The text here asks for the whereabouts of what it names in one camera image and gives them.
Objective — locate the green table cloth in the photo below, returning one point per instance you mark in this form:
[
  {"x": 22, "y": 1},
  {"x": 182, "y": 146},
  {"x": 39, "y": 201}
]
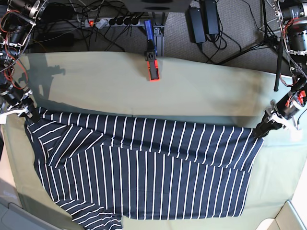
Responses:
[{"x": 113, "y": 82}]

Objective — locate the aluminium frame post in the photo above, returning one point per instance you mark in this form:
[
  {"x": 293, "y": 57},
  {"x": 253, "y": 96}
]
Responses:
[{"x": 158, "y": 20}]

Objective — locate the orange black centre clamp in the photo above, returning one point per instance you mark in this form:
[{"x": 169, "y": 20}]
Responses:
[{"x": 150, "y": 53}]

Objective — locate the black power adapter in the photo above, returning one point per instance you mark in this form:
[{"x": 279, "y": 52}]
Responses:
[
  {"x": 210, "y": 14},
  {"x": 195, "y": 25}
]

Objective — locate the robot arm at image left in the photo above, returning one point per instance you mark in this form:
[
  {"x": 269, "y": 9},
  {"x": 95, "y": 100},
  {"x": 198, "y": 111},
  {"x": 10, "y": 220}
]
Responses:
[{"x": 16, "y": 26}]

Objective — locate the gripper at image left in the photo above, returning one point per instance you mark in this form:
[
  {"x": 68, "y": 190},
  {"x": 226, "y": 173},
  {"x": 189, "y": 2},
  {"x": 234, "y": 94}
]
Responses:
[{"x": 20, "y": 99}]

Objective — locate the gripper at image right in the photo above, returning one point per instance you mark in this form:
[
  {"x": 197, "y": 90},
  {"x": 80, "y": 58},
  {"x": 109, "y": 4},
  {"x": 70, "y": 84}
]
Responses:
[{"x": 281, "y": 114}]

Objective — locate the navy white striped T-shirt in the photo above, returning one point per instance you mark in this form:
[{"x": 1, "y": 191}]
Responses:
[{"x": 99, "y": 168}]

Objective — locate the black power adapter right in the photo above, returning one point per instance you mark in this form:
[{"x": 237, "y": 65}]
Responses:
[{"x": 210, "y": 14}]

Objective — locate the grey power strip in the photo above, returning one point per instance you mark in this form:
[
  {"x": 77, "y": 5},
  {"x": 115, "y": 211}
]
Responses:
[{"x": 106, "y": 22}]

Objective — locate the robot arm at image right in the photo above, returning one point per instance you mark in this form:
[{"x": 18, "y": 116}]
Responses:
[{"x": 292, "y": 20}]

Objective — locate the grey bin corner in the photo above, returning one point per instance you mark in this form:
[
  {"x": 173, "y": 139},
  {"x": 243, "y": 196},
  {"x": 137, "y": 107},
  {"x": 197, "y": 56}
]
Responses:
[{"x": 13, "y": 217}]

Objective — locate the black power adapter left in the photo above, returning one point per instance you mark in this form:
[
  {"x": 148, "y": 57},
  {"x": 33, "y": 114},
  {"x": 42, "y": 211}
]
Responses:
[{"x": 195, "y": 25}]

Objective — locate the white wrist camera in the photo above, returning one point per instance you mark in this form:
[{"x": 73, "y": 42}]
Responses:
[
  {"x": 3, "y": 118},
  {"x": 296, "y": 133}
]

